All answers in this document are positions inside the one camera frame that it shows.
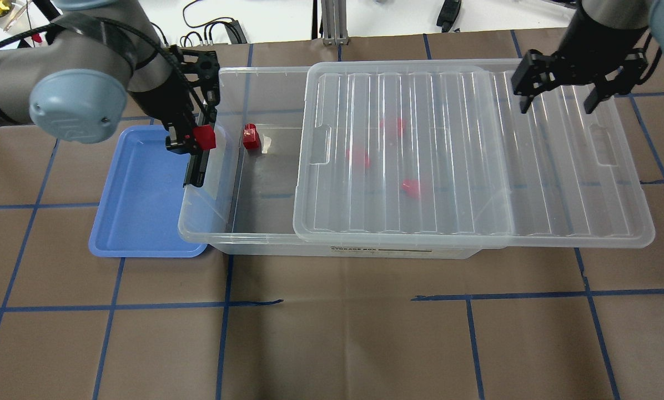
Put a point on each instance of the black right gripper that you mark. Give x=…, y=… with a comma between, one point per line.
x=586, y=55

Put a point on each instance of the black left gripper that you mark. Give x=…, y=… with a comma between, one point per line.
x=160, y=102

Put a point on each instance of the clear ribbed box lid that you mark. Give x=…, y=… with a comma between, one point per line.
x=573, y=182

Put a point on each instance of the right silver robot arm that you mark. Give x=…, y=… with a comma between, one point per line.
x=628, y=14

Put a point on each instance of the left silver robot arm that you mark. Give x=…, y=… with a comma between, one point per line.
x=73, y=77

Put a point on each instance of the red block with foil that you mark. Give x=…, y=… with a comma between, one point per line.
x=250, y=137

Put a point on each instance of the clear plastic storage box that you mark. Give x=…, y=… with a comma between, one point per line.
x=297, y=195

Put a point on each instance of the blue plastic tray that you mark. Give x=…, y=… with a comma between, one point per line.
x=138, y=212

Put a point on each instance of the red block under lid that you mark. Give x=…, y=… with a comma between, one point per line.
x=358, y=158
x=393, y=127
x=412, y=188

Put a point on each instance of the black box latch handle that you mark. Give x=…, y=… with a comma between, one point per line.
x=196, y=169

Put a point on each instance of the aluminium frame post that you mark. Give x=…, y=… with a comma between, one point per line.
x=334, y=23

